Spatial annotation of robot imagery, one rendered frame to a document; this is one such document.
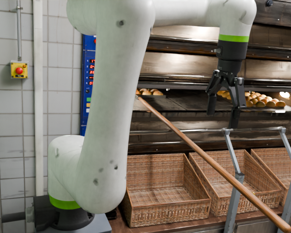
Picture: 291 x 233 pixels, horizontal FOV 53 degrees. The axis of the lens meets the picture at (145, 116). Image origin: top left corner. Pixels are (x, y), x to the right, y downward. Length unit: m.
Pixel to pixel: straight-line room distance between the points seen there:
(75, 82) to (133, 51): 1.39
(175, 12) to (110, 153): 0.47
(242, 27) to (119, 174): 0.56
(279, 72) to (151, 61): 1.13
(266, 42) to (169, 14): 1.71
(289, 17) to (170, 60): 1.06
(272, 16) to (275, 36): 0.16
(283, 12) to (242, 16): 1.72
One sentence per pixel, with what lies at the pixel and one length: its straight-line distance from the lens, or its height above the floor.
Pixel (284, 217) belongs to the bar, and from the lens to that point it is 2.42.
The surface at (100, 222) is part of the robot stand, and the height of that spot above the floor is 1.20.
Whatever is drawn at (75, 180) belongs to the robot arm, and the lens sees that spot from 0.71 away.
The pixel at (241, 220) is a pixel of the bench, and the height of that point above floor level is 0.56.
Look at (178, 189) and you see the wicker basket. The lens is 2.38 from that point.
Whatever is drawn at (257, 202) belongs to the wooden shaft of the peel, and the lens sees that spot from 1.18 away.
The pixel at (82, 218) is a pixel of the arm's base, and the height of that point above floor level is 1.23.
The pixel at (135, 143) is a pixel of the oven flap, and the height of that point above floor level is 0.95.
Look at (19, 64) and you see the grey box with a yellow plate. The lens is 1.89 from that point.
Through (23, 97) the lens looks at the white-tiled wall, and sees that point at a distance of 2.00.
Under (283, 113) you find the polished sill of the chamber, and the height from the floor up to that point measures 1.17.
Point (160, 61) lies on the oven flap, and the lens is 2.11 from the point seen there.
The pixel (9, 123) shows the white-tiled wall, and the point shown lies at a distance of 2.05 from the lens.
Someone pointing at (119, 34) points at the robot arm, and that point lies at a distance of 0.60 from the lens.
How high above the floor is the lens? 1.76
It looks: 17 degrees down
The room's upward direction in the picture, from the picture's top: 6 degrees clockwise
